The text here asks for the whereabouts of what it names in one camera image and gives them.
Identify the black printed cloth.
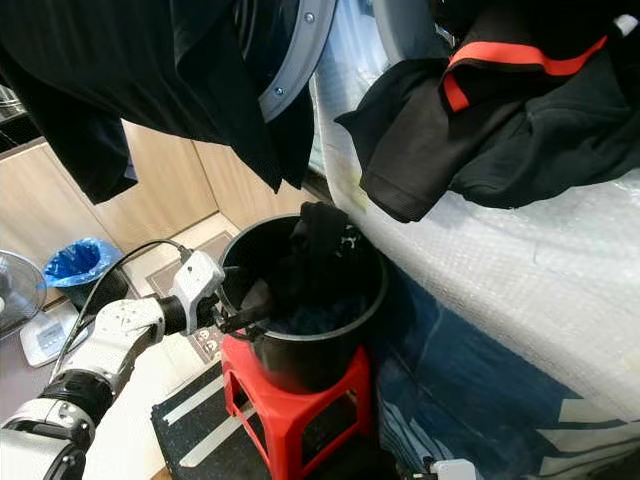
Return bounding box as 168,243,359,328
240,202,366,316

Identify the white bubble-wrapped washing machine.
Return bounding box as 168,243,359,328
310,0,640,421

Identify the black plastic bucket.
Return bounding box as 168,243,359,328
220,213,389,393

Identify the red plastic stool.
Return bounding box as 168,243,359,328
222,335,373,471

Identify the black white-striped mat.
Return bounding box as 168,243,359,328
150,362,371,480

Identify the yellow washer sticker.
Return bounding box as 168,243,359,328
345,165,371,206

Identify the black bin with blue bag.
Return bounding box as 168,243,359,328
43,237,131,311

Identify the white bathroom scale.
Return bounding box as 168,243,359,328
20,310,81,368

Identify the light wooden cabinet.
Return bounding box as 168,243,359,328
0,135,321,271

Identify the grey table fan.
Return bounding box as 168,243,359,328
0,250,36,336

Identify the brown-black garment with red trim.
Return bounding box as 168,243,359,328
335,0,640,223

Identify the grey mat with paw prints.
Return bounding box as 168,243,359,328
0,330,61,421

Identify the dark blue printed plastic film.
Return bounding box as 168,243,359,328
365,265,640,480

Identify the grey round washer door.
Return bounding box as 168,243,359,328
240,0,338,123

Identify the black hanging t-shirt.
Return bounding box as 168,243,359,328
0,0,286,206

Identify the black countertop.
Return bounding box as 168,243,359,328
0,112,51,153

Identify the plain black garment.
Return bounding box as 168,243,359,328
450,50,640,211

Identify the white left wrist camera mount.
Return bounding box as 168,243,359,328
170,250,227,337

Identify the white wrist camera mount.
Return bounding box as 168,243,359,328
170,250,227,337
430,458,479,480

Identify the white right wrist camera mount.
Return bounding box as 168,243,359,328
430,458,479,480

